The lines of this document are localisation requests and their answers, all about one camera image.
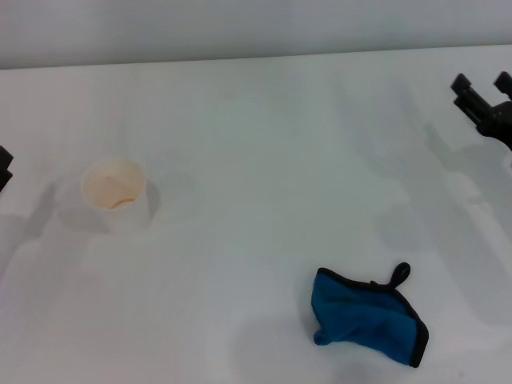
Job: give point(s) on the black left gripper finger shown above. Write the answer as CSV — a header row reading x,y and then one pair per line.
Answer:
x,y
4,168

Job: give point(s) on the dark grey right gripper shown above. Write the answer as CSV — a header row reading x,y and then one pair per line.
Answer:
x,y
500,124

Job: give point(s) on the white paper cup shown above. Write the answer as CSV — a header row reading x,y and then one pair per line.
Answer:
x,y
120,200

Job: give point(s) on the blue rag with black trim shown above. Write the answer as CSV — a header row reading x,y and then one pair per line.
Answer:
x,y
360,316

